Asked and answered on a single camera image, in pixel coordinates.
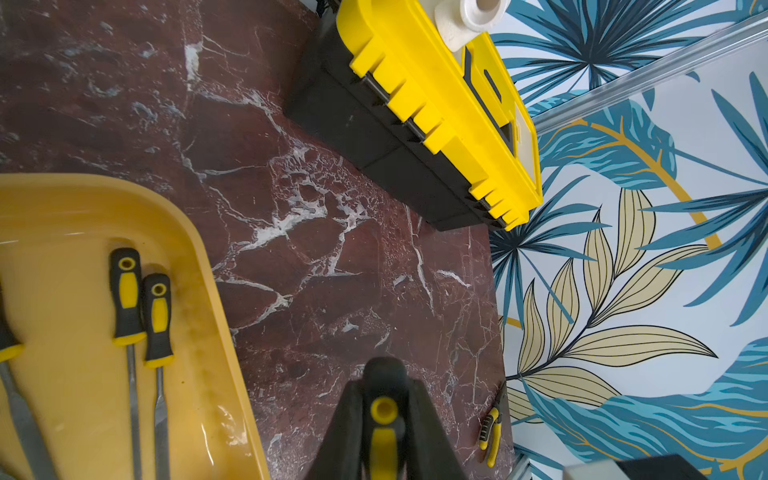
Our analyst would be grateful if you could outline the yellow handled pliers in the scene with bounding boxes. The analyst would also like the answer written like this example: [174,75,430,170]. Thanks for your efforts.
[477,382,506,469]

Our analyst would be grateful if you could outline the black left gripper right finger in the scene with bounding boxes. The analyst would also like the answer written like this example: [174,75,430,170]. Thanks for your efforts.
[405,379,467,480]

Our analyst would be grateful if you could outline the yellow black file tool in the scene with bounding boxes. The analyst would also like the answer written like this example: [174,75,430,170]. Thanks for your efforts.
[361,357,409,479]
[109,247,146,479]
[141,273,174,480]
[1,303,59,479]

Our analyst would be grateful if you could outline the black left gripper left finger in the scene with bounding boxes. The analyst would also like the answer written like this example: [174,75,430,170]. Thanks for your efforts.
[305,380,363,480]

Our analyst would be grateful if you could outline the white tape roll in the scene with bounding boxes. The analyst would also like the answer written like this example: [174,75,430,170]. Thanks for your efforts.
[433,0,511,52]

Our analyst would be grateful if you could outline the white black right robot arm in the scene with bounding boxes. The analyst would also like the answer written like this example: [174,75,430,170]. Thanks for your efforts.
[563,454,707,480]

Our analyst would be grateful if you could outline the yellow plastic storage tray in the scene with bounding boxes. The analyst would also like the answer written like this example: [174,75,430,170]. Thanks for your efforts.
[1,174,269,479]

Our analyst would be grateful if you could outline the yellow black toolbox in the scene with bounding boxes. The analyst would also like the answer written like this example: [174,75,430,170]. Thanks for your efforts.
[284,1,543,231]

